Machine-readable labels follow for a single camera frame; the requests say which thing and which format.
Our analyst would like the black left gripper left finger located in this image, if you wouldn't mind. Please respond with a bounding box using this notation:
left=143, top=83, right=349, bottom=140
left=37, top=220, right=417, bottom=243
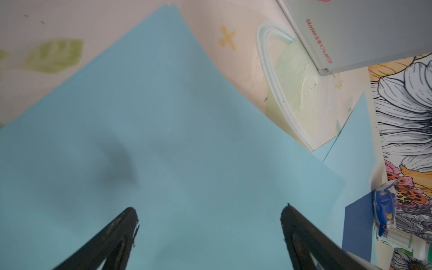
left=56, top=207, right=138, bottom=270

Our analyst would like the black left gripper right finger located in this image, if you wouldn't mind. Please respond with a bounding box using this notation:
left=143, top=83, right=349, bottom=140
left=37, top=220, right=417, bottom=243
left=280, top=204, right=375, bottom=270

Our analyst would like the dark blue paper large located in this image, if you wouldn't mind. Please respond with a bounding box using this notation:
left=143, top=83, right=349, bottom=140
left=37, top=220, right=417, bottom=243
left=342, top=192, right=374, bottom=262

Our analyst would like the light blue paper sheet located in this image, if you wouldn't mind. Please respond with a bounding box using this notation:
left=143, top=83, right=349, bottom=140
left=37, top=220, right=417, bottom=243
left=1, top=5, right=344, bottom=270

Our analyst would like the blue gauze bandage packet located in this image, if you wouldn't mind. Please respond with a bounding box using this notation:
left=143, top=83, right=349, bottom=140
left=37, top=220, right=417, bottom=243
left=373, top=180, right=397, bottom=236

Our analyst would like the white bottle green cap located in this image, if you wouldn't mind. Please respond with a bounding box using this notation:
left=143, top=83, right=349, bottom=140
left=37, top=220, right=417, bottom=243
left=373, top=225, right=432, bottom=263

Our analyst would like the clear plastic lid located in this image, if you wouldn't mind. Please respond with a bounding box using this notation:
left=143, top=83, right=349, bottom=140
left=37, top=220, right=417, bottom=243
left=257, top=22, right=340, bottom=151

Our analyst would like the silver aluminium case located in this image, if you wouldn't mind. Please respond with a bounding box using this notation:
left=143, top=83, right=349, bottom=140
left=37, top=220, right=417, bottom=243
left=278, top=0, right=432, bottom=76

